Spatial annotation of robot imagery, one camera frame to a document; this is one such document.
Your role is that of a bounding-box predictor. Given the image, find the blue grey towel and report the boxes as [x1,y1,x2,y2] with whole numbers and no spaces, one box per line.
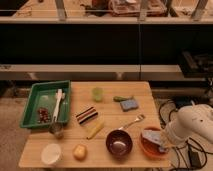
[141,129,168,153]

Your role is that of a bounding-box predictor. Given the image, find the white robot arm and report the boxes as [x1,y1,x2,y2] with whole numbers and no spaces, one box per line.
[161,104,213,147]

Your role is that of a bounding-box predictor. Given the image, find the dark purple bowl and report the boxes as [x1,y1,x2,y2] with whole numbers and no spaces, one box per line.
[106,130,133,157]

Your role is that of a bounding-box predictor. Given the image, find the red bowl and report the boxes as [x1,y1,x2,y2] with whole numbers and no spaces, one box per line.
[138,127,169,159]

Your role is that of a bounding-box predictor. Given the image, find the green plastic cup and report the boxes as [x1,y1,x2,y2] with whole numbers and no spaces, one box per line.
[92,87,103,102]

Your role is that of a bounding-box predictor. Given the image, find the green vegetable toy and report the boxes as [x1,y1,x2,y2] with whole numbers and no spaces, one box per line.
[113,96,134,102]

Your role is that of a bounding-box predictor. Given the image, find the blue sponge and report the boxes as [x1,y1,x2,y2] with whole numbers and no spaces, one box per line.
[120,99,138,112]

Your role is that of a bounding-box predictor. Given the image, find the striped black red block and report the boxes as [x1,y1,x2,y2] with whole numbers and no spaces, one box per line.
[76,107,98,125]

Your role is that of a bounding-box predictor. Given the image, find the yellow corn toy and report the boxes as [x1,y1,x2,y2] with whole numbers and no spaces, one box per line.
[86,122,104,139]

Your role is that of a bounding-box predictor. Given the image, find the white spatula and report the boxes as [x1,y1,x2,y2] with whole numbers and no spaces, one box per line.
[53,89,63,122]

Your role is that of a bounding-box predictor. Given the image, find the green plastic tray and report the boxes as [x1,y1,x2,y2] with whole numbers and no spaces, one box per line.
[20,80,71,129]

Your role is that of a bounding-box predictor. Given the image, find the small metal cup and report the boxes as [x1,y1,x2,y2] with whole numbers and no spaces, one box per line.
[49,123,63,138]

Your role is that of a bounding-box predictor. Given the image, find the red berries cluster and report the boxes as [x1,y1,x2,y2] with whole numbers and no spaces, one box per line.
[38,108,50,123]

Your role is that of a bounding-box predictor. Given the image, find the yellow round fruit toy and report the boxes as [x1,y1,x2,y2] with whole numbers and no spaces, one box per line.
[73,144,87,160]

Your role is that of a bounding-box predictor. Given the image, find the white cup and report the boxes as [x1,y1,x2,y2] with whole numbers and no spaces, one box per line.
[41,143,62,166]

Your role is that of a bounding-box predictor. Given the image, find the black box on shelf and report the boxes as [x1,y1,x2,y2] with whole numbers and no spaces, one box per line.
[179,51,213,78]

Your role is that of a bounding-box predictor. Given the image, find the black cables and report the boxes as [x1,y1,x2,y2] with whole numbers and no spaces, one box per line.
[157,99,213,171]

